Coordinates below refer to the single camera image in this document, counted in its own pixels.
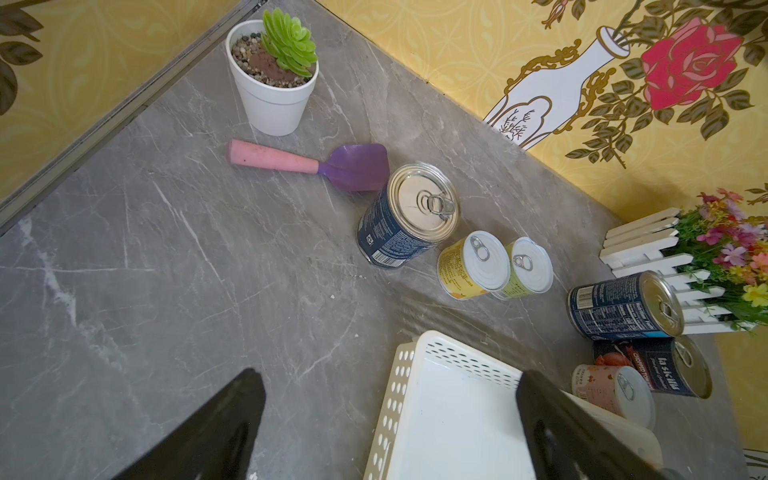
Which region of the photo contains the white potted succulent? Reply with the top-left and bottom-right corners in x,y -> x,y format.
225,7 -> 319,137

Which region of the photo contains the small yellow can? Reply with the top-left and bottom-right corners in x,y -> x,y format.
437,230 -> 511,300

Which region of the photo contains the small green can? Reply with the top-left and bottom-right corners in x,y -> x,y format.
492,237 -> 554,300

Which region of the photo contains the flower box white fence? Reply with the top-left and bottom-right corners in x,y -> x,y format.
599,187 -> 767,335

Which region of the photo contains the pink purple toy shovel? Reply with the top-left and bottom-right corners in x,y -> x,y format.
228,140 -> 390,192

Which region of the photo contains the white plastic basket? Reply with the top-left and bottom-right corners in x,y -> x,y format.
363,329 -> 664,480

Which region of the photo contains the small pink can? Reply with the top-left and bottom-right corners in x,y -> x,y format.
571,364 -> 656,430

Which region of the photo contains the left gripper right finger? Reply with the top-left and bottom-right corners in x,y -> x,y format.
516,370 -> 663,479

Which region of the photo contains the large blue can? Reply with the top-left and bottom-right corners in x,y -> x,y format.
567,271 -> 685,341
357,162 -> 460,269

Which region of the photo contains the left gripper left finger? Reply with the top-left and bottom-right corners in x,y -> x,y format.
116,368 -> 267,479

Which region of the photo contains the dark red label can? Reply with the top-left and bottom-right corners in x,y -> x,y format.
593,336 -> 713,399

